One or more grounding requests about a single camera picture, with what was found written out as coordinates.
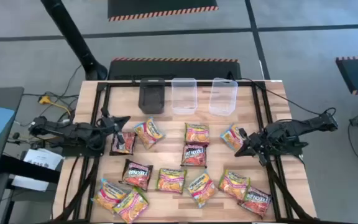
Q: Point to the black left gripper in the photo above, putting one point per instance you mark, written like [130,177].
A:
[107,126]

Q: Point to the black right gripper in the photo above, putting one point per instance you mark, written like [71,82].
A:
[259,143]

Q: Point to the black Fire Noodle ramen pack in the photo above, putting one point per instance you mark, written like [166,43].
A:
[128,147]
[256,201]
[194,155]
[135,175]

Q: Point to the dark grey plastic bin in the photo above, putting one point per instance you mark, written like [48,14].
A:
[151,99]

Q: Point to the lime chili shrimp ramen pack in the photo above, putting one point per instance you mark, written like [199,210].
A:
[131,206]
[233,184]
[171,181]
[197,134]

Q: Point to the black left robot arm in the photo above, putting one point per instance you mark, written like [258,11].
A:
[73,130]

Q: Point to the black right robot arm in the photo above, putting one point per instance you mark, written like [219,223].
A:
[306,124]

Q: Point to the clear plastic bin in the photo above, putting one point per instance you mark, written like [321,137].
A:
[222,107]
[183,105]

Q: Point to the white printed paper sheet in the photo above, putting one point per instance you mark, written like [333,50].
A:
[50,157]

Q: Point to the yellow power plug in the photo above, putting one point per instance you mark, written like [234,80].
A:
[44,99]

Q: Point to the black power adapter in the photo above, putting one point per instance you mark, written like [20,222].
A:
[37,145]

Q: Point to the black desk beam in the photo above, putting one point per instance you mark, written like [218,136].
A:
[26,169]

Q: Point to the black stand pole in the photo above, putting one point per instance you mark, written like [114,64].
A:
[73,37]

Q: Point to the small black round plug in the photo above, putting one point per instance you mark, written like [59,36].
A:
[15,135]

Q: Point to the black aluminium table frame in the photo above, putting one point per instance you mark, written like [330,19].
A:
[102,85]

